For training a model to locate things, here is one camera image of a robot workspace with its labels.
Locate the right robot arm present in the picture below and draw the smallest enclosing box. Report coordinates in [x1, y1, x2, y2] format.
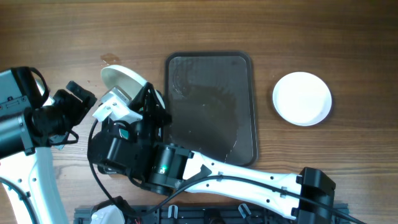
[87, 83, 355, 223]

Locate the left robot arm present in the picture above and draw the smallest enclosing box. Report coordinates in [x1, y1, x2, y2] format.
[1, 67, 97, 223]

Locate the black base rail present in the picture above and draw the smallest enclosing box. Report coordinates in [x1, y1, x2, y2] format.
[73, 203, 350, 224]

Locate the white plate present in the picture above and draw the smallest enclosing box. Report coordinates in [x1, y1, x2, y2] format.
[272, 72, 333, 126]
[100, 65, 165, 111]

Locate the large brown serving tray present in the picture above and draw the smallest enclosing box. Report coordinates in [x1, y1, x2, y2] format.
[164, 51, 259, 167]

